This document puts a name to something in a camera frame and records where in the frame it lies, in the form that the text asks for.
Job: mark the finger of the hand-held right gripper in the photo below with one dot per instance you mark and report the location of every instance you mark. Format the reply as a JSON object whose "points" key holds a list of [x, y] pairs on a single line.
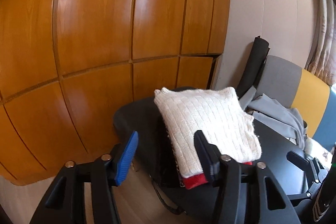
{"points": [[296, 161]]}

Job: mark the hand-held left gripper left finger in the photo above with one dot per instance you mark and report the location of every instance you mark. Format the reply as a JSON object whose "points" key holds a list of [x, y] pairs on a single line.
{"points": [[127, 161]]}

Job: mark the white printed pillow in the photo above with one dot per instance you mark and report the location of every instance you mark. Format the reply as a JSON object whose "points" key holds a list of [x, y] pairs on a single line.
{"points": [[316, 146]]}

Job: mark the beige patterned curtain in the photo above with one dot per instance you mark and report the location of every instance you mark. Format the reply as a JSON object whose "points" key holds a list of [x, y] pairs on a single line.
{"points": [[325, 50]]}

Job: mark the grey yellow blue sofa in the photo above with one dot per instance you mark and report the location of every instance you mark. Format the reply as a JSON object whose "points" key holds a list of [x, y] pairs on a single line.
{"points": [[312, 92]]}

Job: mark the cream knitted sweater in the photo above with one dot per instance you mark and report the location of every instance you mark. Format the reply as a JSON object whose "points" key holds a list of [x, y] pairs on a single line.
{"points": [[210, 121]]}

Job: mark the purple white patterned garment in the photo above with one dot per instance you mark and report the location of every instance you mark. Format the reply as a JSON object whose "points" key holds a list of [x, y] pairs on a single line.
{"points": [[175, 161]]}

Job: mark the wooden wardrobe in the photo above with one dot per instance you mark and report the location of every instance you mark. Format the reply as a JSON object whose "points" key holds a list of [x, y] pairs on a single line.
{"points": [[92, 29]]}

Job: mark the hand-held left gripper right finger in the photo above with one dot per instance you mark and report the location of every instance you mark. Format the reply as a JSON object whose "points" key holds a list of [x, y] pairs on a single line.
{"points": [[207, 158]]}

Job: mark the black rolled mat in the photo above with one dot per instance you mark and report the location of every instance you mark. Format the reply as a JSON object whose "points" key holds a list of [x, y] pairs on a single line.
{"points": [[256, 61]]}

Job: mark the grey garment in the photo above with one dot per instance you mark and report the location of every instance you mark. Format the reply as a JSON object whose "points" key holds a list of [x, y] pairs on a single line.
{"points": [[273, 113]]}

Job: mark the red folded garment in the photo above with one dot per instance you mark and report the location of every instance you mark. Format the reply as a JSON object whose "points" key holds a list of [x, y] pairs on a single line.
{"points": [[194, 181]]}

